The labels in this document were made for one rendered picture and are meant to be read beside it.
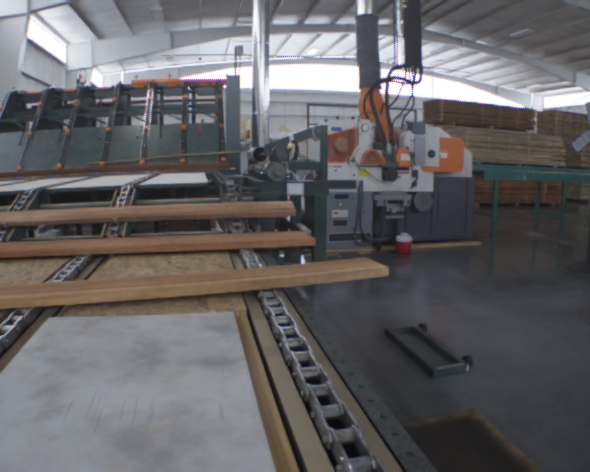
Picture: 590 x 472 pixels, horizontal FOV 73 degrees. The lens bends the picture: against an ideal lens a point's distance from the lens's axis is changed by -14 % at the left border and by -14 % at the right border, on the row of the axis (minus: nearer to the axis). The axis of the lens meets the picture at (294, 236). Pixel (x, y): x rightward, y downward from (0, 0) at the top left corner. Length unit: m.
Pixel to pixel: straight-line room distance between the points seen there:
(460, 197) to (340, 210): 1.99
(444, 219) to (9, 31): 11.36
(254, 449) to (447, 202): 6.27
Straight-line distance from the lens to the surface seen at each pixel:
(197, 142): 7.03
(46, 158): 7.28
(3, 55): 13.30
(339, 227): 5.75
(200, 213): 2.34
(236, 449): 0.62
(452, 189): 6.78
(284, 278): 1.24
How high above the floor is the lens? 1.20
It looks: 10 degrees down
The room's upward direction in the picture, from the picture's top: straight up
